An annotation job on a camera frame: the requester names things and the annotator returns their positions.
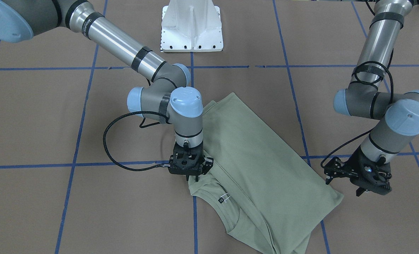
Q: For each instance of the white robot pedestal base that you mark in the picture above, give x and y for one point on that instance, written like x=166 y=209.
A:
x=191 y=26

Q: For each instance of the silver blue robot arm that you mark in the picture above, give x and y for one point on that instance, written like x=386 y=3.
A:
x=168 y=99
x=370 y=94

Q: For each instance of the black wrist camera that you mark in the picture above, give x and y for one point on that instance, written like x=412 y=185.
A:
x=180 y=166
x=378 y=181

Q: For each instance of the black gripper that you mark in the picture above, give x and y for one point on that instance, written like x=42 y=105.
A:
x=208 y=164
x=353 y=165

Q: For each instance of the sage green long-sleeve shirt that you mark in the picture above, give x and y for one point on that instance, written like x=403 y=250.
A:
x=266 y=195

